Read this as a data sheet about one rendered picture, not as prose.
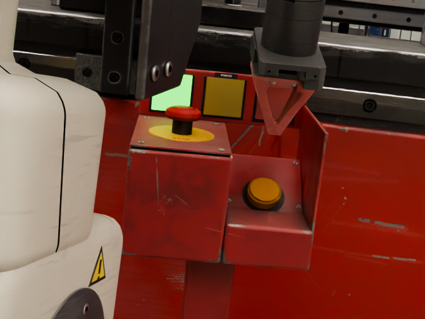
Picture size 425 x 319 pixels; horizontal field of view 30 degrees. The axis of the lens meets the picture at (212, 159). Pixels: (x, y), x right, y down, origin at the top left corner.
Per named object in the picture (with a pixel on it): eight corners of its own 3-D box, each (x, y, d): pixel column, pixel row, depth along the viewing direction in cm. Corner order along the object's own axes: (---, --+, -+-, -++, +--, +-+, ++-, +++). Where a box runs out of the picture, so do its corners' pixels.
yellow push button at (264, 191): (245, 212, 89) (247, 200, 87) (245, 187, 91) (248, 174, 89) (279, 216, 89) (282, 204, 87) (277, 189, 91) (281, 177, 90)
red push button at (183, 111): (162, 141, 85) (165, 108, 84) (163, 133, 89) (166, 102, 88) (199, 145, 85) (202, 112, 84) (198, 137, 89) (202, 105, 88)
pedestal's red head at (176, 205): (119, 256, 82) (133, 85, 78) (130, 208, 98) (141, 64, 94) (309, 271, 84) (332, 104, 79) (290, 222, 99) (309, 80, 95)
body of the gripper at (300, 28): (310, 49, 86) (323, -19, 83) (323, 86, 77) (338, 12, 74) (251, 42, 86) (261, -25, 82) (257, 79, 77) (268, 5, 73)
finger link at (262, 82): (300, 118, 90) (314, 38, 85) (307, 147, 83) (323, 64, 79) (240, 111, 89) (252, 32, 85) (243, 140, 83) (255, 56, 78)
